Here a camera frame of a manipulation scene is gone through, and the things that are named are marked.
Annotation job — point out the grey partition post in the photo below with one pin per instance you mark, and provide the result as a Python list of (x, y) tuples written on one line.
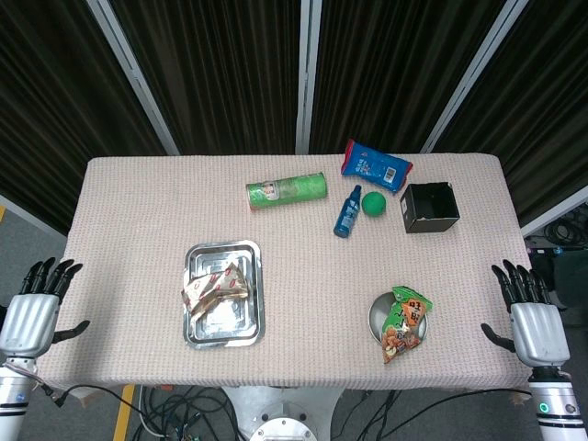
[(473, 78), (133, 75), (308, 78)]

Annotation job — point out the beige snack packet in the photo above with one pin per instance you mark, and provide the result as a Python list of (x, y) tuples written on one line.
[(216, 289)]

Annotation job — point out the black power strip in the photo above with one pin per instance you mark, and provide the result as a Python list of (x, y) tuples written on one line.
[(556, 251)]

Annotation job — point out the black open box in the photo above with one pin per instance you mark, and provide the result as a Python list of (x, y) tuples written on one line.
[(429, 213)]

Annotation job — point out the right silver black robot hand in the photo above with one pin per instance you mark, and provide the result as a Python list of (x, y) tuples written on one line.
[(539, 331)]

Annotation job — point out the pink woven tablecloth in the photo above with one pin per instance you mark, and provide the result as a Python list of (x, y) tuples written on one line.
[(312, 266)]

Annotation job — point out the green orange snack bag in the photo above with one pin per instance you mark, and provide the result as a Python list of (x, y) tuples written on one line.
[(404, 321)]

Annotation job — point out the blue cookie packet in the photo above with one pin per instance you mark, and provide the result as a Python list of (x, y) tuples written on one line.
[(372, 165)]

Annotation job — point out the yellow floor tape strip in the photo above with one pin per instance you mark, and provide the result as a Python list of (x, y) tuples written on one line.
[(124, 413)]

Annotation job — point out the rectangular metal tray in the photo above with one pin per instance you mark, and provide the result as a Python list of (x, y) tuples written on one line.
[(220, 328)]

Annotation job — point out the blue spray bottle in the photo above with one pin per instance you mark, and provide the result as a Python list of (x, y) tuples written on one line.
[(347, 215)]

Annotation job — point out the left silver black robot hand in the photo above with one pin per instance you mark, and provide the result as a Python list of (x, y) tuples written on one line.
[(27, 321)]

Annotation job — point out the dark pleated partition panel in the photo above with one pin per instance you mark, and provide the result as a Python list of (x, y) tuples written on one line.
[(55, 101), (216, 73), (542, 115), (390, 69)]

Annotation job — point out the green chips can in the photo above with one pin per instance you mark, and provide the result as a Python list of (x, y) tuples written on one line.
[(289, 189)]

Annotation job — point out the green ball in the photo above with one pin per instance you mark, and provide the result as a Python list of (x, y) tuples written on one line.
[(374, 203)]

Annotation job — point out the round metal bowl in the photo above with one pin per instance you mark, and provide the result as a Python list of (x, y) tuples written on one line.
[(377, 317)]

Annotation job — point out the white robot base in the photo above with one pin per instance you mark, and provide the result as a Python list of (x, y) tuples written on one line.
[(280, 413)]

